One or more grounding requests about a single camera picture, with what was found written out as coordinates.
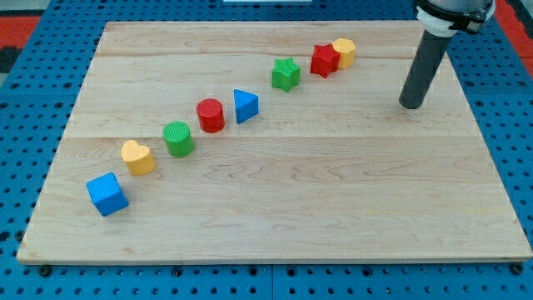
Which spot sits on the red star block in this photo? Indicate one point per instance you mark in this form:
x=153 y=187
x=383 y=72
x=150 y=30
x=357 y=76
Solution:
x=324 y=60

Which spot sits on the wooden board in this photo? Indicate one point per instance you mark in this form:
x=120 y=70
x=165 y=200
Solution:
x=334 y=171

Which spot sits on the green cylinder block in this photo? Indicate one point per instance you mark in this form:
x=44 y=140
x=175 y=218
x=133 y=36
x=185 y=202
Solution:
x=178 y=139

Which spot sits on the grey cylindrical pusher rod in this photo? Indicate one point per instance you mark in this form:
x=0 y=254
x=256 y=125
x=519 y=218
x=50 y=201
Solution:
x=423 y=69

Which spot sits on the red cylinder block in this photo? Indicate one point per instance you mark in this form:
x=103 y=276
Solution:
x=210 y=115

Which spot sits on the blue cube block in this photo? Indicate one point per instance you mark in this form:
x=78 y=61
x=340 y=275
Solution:
x=106 y=194

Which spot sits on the yellow hexagon block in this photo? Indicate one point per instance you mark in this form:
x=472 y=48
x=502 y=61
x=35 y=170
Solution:
x=346 y=49

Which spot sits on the green star block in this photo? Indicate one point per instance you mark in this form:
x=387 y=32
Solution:
x=286 y=74

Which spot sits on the yellow heart block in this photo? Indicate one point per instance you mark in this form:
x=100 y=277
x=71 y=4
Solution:
x=138 y=158

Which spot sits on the blue triangle block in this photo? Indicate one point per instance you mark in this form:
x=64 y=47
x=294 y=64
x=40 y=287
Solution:
x=246 y=105

